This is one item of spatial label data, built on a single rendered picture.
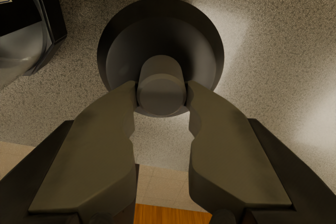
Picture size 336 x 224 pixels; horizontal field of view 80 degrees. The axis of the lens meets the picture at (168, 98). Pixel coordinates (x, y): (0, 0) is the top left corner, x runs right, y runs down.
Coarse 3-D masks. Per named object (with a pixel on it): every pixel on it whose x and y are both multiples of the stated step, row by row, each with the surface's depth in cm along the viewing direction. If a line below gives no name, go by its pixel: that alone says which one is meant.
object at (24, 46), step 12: (36, 24) 14; (12, 36) 12; (24, 36) 13; (36, 36) 15; (0, 48) 11; (12, 48) 12; (24, 48) 13; (36, 48) 15; (0, 60) 11; (12, 60) 12; (24, 60) 14; (36, 60) 16; (0, 72) 12; (12, 72) 13; (24, 72) 16; (0, 84) 12
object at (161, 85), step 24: (144, 0) 12; (168, 0) 12; (120, 24) 12; (144, 24) 12; (168, 24) 12; (192, 24) 12; (120, 48) 13; (144, 48) 13; (168, 48) 13; (192, 48) 13; (216, 48) 13; (120, 72) 14; (144, 72) 12; (168, 72) 11; (192, 72) 14; (216, 72) 14; (144, 96) 11; (168, 96) 11
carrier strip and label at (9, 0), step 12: (0, 0) 12; (12, 0) 12; (24, 0) 14; (0, 12) 11; (12, 12) 12; (24, 12) 13; (36, 12) 14; (0, 24) 11; (12, 24) 12; (24, 24) 13; (0, 36) 11
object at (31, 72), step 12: (36, 0) 15; (48, 0) 16; (48, 12) 16; (60, 12) 18; (48, 24) 16; (60, 24) 17; (48, 36) 16; (60, 36) 17; (48, 48) 17; (48, 60) 19
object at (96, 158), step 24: (120, 96) 10; (96, 120) 8; (120, 120) 8; (72, 144) 7; (96, 144) 7; (120, 144) 7; (72, 168) 6; (96, 168) 6; (120, 168) 6; (48, 192) 6; (72, 192) 6; (96, 192) 6; (120, 192) 6
